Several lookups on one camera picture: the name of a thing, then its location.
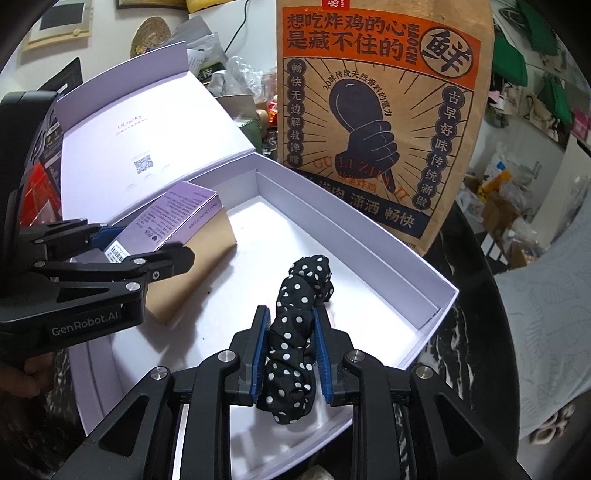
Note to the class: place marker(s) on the grey paper bag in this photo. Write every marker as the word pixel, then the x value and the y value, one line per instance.
pixel 194 32

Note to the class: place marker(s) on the cream wall intercom panel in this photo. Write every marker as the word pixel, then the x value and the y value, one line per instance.
pixel 55 18

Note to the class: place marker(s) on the brown printed paper bag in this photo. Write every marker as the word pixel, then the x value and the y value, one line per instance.
pixel 369 138

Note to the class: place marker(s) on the person's left hand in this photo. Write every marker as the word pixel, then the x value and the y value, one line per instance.
pixel 25 376

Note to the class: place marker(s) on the small lavender carton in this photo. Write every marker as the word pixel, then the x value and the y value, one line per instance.
pixel 175 207

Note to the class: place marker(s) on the clear plastic wrap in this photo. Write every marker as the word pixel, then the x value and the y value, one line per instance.
pixel 240 83

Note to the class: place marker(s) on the black polka dot scrunchie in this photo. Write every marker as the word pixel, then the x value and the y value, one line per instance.
pixel 295 323

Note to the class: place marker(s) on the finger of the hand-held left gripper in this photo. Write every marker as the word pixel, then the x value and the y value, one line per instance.
pixel 161 265
pixel 104 236

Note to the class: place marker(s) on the pile of plastic bags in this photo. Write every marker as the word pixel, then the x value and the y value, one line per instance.
pixel 503 207

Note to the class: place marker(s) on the tan cardboard box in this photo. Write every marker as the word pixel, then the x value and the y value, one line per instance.
pixel 194 272

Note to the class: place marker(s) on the grey cushion on chair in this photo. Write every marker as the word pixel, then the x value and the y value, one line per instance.
pixel 554 323

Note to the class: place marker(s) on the black printed display box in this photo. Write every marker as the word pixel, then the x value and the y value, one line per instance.
pixel 69 74

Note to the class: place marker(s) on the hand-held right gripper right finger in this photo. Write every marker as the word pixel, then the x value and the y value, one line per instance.
pixel 323 355

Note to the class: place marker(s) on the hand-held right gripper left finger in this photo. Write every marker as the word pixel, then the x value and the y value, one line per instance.
pixel 258 355

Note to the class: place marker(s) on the beige fuzzy slipper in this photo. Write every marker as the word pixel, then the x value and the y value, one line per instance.
pixel 562 421
pixel 544 436

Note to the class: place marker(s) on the red canister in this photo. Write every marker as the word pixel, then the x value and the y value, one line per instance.
pixel 44 194

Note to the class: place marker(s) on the lavender gift box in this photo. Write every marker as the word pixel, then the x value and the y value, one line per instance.
pixel 369 258

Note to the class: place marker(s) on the woven straw fan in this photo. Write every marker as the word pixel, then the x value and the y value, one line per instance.
pixel 152 37

